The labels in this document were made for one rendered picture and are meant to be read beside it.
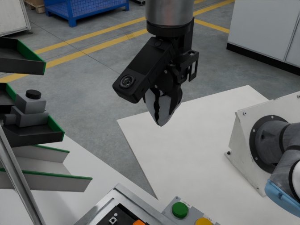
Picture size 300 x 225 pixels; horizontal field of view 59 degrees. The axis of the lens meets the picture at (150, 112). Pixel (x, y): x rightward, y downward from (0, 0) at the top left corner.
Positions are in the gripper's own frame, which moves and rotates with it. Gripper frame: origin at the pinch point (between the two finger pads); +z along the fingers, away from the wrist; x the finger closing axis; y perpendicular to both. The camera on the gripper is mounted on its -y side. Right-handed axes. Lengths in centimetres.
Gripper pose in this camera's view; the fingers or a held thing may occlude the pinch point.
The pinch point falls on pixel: (158, 122)
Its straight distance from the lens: 53.8
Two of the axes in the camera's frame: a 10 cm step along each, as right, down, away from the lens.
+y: 6.3, -4.8, 6.1
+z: 0.0, 7.9, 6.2
